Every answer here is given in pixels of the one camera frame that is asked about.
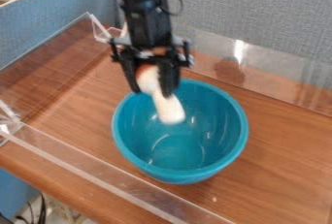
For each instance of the white brown toy mushroom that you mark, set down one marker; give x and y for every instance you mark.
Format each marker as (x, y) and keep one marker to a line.
(168, 108)

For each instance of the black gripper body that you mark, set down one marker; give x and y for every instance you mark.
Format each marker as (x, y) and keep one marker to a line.
(177, 52)

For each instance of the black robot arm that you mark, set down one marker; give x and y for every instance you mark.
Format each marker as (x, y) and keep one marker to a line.
(150, 44)

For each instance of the clear acrylic front barrier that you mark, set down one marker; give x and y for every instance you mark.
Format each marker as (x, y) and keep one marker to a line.
(45, 152)

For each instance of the clear acrylic back barrier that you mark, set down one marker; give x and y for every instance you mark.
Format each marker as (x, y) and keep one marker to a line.
(286, 77)

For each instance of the clear acrylic corner bracket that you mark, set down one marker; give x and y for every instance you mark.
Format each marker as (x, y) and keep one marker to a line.
(110, 34)

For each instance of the blue plastic bowl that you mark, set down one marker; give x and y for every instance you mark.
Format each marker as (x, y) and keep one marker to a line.
(187, 152)

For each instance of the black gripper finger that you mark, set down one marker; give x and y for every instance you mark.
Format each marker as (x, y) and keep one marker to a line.
(130, 68)
(168, 77)

